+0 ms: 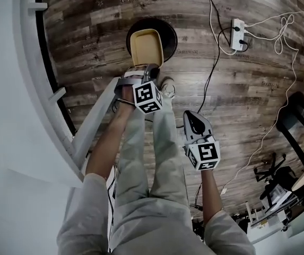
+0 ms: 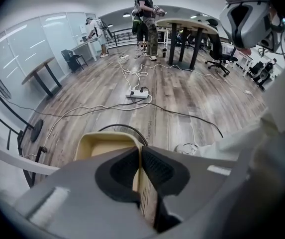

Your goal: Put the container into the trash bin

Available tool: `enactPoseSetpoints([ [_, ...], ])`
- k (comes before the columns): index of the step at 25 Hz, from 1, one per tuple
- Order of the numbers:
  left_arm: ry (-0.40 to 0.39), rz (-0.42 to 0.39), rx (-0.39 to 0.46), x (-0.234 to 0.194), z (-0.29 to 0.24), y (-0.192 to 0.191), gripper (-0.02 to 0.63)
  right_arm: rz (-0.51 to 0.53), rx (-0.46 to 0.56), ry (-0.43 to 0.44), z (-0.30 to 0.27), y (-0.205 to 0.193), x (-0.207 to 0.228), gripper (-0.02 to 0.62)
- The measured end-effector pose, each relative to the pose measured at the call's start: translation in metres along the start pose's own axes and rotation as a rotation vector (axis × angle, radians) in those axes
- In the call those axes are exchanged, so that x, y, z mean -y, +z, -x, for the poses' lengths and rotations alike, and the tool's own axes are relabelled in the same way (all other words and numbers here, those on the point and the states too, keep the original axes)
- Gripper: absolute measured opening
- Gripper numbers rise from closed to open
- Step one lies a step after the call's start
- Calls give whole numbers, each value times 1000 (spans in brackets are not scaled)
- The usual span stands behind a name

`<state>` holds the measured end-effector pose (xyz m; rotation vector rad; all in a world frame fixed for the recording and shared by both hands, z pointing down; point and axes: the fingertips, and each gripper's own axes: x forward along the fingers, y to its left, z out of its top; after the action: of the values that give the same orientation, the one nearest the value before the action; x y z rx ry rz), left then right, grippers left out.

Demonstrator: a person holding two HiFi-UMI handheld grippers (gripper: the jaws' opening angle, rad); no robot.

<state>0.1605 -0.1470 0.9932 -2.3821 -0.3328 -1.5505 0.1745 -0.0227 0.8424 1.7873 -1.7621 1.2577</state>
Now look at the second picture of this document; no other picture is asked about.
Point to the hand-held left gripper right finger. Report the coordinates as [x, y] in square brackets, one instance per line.
[202, 180]

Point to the white desk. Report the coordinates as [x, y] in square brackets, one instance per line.
[85, 45]

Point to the white rectangular table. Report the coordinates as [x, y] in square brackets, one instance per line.
[20, 158]

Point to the round beige table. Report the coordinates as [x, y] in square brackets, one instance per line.
[187, 24]

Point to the person's right shoe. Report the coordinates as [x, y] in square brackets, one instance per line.
[185, 149]

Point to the wooden table with black legs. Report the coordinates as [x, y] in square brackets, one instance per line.
[40, 66]

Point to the black metal stand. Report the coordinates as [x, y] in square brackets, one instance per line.
[10, 136]

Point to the black metal railing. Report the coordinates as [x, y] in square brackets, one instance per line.
[122, 36]

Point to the black office chair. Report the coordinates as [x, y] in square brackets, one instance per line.
[217, 46]

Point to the dark chair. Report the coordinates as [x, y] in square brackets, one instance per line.
[72, 60]

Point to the large white power strip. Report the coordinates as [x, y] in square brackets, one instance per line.
[137, 94]

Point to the yellow plastic tray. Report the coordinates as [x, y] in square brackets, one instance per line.
[102, 146]

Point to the person's grey sweatshirt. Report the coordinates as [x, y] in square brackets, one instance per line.
[284, 88]

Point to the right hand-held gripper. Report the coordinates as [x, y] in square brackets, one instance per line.
[274, 29]

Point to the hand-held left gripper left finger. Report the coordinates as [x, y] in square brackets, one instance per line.
[82, 195]

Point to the small white power strip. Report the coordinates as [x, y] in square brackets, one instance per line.
[123, 58]

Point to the black drink bottle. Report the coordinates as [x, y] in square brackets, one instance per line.
[164, 53]

